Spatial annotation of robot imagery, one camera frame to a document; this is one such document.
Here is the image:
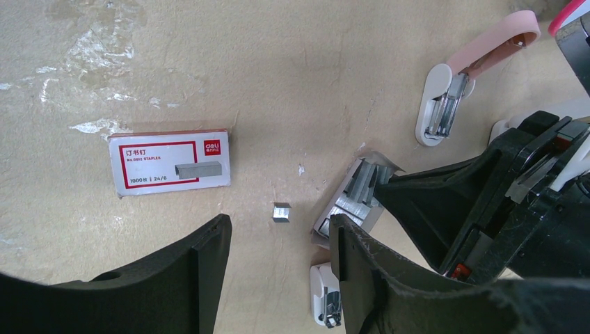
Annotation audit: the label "red-framed whiteboard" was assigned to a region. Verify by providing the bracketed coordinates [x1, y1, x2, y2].
[548, 0, 589, 37]

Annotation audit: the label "silver staple strips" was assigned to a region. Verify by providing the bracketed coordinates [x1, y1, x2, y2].
[318, 159, 392, 236]

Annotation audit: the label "red staple box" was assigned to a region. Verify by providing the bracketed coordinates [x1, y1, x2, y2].
[108, 129, 231, 198]

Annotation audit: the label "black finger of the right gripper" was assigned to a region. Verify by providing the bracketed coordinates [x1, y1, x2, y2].
[374, 149, 503, 272]

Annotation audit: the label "loose staple piece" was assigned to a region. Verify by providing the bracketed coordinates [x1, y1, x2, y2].
[272, 202, 292, 223]

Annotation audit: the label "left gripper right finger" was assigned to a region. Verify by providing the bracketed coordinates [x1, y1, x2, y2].
[329, 214, 589, 333]

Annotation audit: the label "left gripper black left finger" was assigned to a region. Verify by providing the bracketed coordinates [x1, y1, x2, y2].
[1, 214, 232, 333]

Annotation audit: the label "pink and white stapler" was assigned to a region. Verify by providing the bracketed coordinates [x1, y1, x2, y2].
[415, 10, 541, 147]

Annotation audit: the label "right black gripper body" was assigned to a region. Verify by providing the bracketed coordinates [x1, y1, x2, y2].
[438, 111, 589, 284]

